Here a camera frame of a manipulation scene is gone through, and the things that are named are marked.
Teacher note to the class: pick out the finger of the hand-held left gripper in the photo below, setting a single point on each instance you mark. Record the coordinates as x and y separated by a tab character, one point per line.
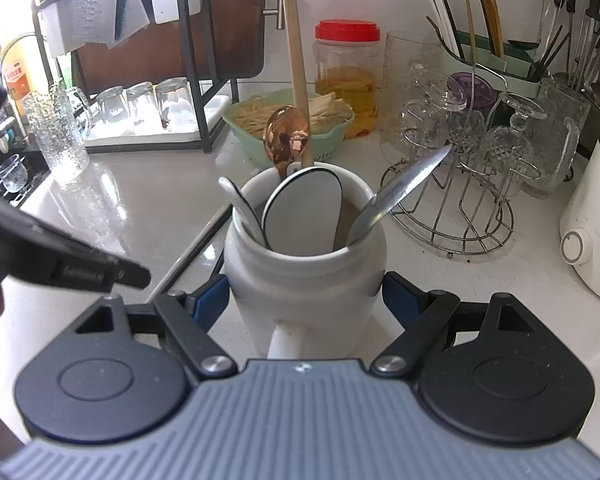
132	276

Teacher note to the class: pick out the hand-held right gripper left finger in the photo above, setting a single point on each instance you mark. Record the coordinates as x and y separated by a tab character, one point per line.
210	300

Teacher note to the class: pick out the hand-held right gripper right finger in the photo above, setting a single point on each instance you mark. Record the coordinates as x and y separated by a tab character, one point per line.
402	300

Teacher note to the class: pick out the black chopstick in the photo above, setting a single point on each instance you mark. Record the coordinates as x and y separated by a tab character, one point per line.
195	245

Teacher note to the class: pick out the white ceramic utensil jar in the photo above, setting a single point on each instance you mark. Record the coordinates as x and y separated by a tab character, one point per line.
305	300

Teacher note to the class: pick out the small white ceramic spoon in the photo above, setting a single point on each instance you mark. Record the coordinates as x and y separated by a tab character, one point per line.
235	200

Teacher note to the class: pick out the stainless steel spoon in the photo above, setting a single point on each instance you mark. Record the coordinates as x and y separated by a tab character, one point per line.
404	180

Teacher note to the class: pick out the large white ceramic spoon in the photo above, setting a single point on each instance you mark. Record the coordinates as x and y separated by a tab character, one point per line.
305	210

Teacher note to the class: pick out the copper spoon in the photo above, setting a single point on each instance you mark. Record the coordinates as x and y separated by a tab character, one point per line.
285	140

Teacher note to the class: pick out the small glass cup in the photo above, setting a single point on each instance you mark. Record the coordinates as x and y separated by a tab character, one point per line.
12	172

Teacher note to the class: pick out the textured glass pitcher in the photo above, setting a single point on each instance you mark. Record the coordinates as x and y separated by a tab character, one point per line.
62	145

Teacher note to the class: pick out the green plastic basket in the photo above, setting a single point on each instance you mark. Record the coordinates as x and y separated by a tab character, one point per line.
250	150

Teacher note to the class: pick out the clear glass tumbler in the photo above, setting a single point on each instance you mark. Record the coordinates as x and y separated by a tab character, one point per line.
112	105
177	102
142	102

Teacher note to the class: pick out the orange label bottle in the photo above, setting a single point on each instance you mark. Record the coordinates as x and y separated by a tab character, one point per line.
20	82

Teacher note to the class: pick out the cut glass cup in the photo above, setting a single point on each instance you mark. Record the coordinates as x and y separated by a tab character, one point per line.
462	127

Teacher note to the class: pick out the dried noodles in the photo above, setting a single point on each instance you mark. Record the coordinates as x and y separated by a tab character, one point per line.
250	120

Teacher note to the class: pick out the cut glass goblet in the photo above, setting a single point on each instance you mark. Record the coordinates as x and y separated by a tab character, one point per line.
509	150

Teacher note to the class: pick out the white electric cooker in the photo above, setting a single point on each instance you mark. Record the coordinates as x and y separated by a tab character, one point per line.
594	240

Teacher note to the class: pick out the clear glass mug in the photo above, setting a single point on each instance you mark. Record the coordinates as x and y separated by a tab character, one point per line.
429	85

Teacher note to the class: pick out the purple lid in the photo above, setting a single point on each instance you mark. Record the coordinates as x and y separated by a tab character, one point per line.
482	90

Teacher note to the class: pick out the red lid plastic jar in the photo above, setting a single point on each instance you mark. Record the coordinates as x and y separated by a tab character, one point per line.
347	70

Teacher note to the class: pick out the black metal shelf rack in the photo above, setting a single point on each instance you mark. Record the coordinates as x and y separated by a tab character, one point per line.
192	45

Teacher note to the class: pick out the tall textured glass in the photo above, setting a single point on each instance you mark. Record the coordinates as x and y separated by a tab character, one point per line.
402	60

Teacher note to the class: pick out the green utensil drainer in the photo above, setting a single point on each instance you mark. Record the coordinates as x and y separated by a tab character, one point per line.
517	82

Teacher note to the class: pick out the brown wooden cutting board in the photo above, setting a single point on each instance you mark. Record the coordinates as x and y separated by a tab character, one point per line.
235	20

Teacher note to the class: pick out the bundle of assorted chopsticks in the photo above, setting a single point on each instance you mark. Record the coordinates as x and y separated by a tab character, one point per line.
442	15

